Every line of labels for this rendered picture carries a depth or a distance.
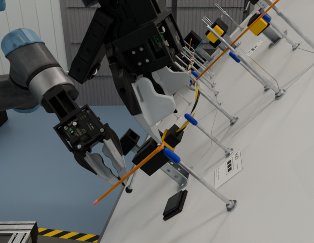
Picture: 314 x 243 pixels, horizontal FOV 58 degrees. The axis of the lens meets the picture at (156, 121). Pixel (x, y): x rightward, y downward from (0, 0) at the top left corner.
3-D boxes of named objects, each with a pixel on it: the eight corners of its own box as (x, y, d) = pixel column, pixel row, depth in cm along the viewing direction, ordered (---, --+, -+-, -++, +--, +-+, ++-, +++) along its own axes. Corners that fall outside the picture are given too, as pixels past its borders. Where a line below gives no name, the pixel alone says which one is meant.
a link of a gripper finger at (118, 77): (135, 115, 35) (113, 47, 34) (126, 118, 36) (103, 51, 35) (153, 108, 39) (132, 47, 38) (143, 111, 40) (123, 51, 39)
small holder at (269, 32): (288, 21, 63) (265, -1, 62) (287, 35, 56) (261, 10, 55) (271, 36, 66) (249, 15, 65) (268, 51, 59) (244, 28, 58)
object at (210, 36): (224, 31, 88) (216, 24, 87) (223, 33, 86) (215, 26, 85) (214, 41, 90) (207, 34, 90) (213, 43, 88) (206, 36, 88)
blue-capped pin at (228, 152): (226, 152, 41) (182, 114, 40) (234, 147, 40) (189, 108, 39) (225, 158, 40) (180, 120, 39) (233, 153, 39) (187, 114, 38)
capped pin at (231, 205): (226, 207, 31) (153, 146, 30) (236, 197, 31) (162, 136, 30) (228, 214, 30) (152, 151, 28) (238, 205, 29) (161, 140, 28)
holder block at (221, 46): (233, 40, 106) (219, 27, 105) (231, 48, 99) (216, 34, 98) (224, 49, 109) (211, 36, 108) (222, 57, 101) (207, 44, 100)
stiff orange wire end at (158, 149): (95, 204, 40) (92, 201, 40) (168, 142, 29) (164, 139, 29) (90, 211, 39) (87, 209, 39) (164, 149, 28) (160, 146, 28)
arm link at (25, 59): (33, 49, 63) (37, 20, 56) (60, 87, 61) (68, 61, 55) (-4, 58, 58) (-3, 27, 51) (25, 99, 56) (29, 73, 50)
